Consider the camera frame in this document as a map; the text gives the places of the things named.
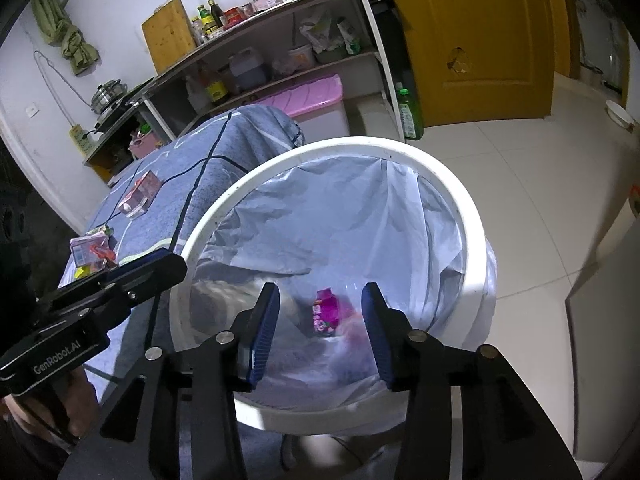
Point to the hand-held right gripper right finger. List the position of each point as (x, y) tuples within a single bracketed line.
[(377, 330)]

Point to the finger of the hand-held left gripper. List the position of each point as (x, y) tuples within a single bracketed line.
[(127, 269), (160, 272)]

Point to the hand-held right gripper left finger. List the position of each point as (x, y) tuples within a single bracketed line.
[(262, 330)]

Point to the red orange snack wrapper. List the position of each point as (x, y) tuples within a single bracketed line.
[(102, 256)]

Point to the yellow snack wrapper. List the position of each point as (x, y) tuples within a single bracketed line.
[(85, 272)]

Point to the purple white drink carton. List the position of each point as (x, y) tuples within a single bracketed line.
[(85, 250)]

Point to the pink snack wrapper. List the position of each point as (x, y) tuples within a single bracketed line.
[(326, 310)]

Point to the translucent white bin liner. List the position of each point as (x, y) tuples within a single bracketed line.
[(350, 210)]

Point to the white round trash bin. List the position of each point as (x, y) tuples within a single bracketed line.
[(350, 146)]

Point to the person's left forearm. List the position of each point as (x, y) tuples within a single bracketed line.
[(30, 450)]

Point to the person's left hand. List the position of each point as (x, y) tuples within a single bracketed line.
[(82, 405)]

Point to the green snack wrapper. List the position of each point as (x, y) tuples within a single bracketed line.
[(102, 232)]

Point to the small wooden side table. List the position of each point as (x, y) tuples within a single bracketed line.
[(100, 162)]

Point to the small pink box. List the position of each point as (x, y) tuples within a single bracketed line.
[(145, 146)]

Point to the yellow power strip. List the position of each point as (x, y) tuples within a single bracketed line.
[(82, 141)]

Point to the blue plaid tablecloth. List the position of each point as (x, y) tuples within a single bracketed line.
[(210, 140)]

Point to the black induction cooker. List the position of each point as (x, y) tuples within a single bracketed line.
[(117, 115)]

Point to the steel cooking pot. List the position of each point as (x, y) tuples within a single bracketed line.
[(107, 96)]

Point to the yellow label bottle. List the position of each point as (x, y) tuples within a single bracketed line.
[(215, 91)]

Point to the green plastic bottle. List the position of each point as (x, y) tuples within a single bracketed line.
[(410, 115)]

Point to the grey cabinet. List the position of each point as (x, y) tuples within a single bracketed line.
[(605, 360)]

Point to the green hanging cloth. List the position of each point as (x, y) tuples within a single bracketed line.
[(70, 42)]

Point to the storage box with pink lid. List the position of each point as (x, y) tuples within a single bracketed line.
[(310, 92)]

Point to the wooden cutting board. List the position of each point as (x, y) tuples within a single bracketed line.
[(167, 35)]

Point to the green cap sauce bottle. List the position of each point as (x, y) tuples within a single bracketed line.
[(205, 22)]

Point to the small white bucket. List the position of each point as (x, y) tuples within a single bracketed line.
[(301, 56)]

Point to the dark sauce bottle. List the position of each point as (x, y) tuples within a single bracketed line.
[(217, 15)]

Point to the white open shelf unit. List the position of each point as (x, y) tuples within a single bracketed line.
[(275, 35)]

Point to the red jar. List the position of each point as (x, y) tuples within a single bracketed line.
[(234, 17)]

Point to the crumpled plastic bag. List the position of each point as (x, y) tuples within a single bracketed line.
[(317, 35)]

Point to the tall black flask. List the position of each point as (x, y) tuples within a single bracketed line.
[(390, 40)]

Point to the green white pouch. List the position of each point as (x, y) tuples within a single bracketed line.
[(347, 35)]

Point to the yellow wooden door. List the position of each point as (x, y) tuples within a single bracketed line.
[(475, 35)]

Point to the white bowl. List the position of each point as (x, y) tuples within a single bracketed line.
[(620, 112)]

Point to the white wall socket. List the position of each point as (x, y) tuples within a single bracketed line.
[(33, 111)]

